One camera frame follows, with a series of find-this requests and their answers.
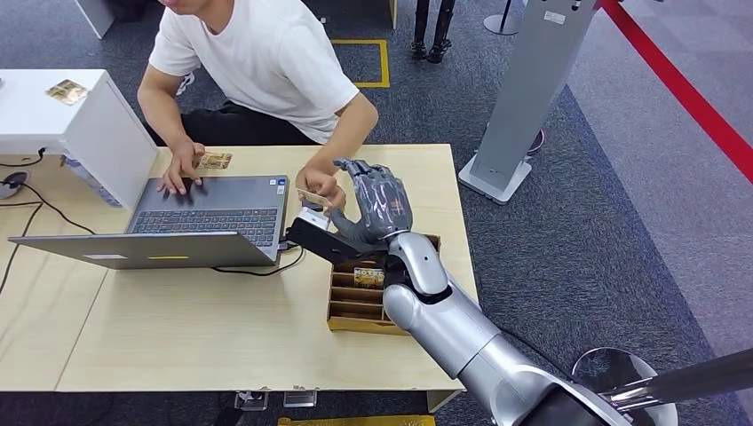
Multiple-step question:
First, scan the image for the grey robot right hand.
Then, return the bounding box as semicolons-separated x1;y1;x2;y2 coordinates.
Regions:
328;157;414;247

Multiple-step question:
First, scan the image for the person's left hand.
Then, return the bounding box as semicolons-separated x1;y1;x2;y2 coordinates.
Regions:
295;167;348;214

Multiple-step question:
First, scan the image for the person's right hand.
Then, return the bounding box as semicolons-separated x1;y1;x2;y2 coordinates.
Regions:
157;139;207;196

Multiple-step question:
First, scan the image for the gold hotel card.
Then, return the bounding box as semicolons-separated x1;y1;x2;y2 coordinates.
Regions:
353;267;386;290
296;187;334;209
44;79;90;107
196;152;234;170

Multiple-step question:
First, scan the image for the brown slotted card holder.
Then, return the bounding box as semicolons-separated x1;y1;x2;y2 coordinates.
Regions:
326;233;442;337

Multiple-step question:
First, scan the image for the person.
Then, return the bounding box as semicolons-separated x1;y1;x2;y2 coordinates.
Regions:
136;0;379;214

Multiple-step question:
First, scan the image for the grey laptop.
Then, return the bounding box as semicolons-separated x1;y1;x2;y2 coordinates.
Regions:
6;174;290;272

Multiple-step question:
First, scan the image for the white box cabinet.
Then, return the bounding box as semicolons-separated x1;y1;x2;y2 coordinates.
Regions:
0;69;160;213

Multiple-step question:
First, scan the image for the white furniture panel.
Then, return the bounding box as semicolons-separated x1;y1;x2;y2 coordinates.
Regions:
73;0;115;40

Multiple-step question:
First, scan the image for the grey kiosk stand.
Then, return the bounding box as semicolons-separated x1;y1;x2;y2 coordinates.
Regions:
457;0;598;206

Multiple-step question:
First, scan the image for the grey round stand base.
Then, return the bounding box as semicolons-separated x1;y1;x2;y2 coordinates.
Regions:
482;0;525;36

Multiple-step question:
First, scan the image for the chrome round base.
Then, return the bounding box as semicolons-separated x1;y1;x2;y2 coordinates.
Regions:
571;346;678;426

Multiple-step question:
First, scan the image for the red barrier belt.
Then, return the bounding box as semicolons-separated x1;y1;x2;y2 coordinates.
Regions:
598;0;753;185

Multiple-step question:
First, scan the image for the dark metal pole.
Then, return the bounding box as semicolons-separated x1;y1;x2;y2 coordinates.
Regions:
599;348;753;414

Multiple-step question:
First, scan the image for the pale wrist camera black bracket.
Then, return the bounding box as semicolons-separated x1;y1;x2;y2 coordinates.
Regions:
285;205;392;265

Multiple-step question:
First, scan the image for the black drive cable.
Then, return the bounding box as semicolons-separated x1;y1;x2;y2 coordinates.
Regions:
210;247;305;278

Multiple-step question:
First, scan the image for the long black cable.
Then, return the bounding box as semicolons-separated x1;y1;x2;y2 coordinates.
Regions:
17;182;97;236
0;201;44;296

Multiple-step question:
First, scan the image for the short black cable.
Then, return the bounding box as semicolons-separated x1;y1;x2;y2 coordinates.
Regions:
0;147;47;170

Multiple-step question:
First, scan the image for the clear table bracket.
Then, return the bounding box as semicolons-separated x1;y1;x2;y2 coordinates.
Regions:
234;389;271;413
281;386;319;409

